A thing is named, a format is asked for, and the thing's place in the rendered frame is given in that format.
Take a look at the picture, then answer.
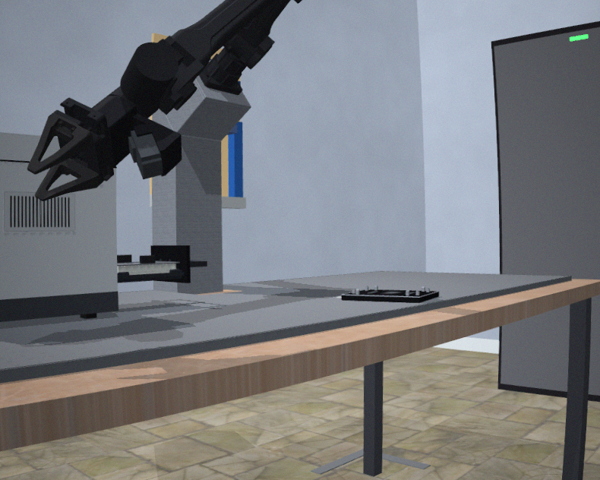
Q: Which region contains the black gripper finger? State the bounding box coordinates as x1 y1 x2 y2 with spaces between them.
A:
35 159 101 201
27 113 94 174

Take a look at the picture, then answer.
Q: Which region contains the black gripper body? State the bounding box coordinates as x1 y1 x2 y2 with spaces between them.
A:
54 95 116 183

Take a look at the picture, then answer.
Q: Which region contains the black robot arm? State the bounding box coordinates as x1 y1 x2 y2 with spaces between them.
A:
98 0 290 179

